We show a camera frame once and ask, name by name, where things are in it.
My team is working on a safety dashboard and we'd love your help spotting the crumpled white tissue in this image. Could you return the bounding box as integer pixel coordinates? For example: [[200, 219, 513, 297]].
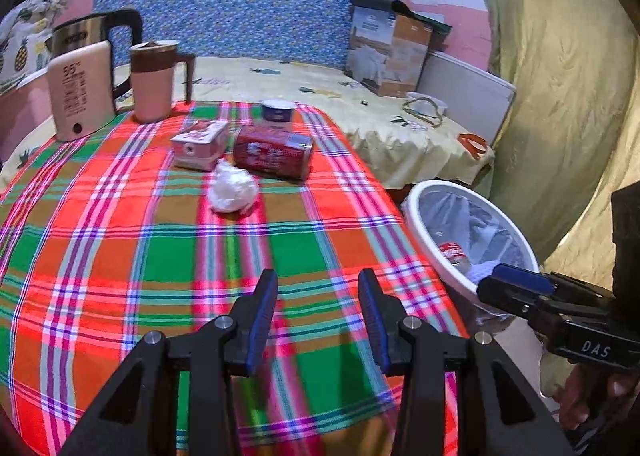
[[207, 159, 260, 214]]

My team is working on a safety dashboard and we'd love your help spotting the red can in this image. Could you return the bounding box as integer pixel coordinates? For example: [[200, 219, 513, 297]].
[[232, 125, 315, 181]]

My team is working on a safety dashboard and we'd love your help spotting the printed cardboard box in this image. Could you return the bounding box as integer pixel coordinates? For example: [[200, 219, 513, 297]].
[[344, 0, 454, 98]]

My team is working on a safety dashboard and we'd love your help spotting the loop of cord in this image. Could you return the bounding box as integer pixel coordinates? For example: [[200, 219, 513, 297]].
[[402, 92, 449, 130]]

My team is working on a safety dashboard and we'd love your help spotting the pink storage box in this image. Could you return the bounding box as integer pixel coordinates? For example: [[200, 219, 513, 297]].
[[0, 68, 57, 158]]

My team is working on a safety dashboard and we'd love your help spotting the pink mug with brown lid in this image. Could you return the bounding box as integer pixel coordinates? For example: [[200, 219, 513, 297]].
[[128, 39, 196, 125]]

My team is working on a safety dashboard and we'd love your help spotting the pink and steel electric kettle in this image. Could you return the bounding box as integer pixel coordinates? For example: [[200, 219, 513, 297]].
[[46, 8, 144, 142]]

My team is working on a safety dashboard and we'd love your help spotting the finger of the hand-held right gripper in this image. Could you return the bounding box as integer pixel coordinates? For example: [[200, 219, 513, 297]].
[[475, 275, 567, 323], [492, 263, 617, 309]]

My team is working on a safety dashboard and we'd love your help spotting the small pink milk carton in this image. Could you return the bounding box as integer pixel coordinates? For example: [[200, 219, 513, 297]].
[[169, 119, 231, 172]]

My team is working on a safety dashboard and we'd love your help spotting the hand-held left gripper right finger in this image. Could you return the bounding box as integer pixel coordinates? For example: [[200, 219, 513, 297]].
[[357, 267, 576, 456]]

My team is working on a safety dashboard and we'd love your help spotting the plaid tablecloth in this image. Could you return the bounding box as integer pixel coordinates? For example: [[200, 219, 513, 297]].
[[0, 101, 472, 456]]

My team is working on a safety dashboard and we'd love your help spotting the pineapple print quilt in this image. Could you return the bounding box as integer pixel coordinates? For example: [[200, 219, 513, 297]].
[[0, 0, 74, 93]]

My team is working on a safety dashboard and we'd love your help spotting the clear bottle with red label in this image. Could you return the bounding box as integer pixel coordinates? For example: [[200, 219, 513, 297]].
[[437, 241, 474, 278]]

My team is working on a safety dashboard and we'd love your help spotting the white panel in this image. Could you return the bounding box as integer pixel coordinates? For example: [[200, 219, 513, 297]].
[[415, 50, 517, 148]]

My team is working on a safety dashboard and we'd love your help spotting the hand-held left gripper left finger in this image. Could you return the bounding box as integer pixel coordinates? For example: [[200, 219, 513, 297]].
[[60, 267, 280, 456]]

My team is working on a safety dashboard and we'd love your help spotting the orange ring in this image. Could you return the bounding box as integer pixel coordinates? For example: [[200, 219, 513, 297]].
[[458, 132, 490, 157]]

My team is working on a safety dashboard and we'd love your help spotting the small blue and white tub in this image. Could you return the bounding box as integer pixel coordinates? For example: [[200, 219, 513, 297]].
[[261, 99, 300, 130]]

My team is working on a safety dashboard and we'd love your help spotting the yellow curtain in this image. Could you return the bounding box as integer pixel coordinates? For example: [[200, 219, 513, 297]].
[[472, 0, 640, 389]]

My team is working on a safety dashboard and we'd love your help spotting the yellow printed bedsheet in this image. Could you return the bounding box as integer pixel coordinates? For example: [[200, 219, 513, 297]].
[[0, 55, 497, 193]]

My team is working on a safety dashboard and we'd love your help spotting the white trash bin with liner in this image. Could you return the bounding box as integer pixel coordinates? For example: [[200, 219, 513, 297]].
[[402, 179, 541, 333]]

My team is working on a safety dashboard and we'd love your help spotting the person's right hand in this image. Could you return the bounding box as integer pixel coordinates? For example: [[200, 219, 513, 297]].
[[554, 363, 640, 433]]

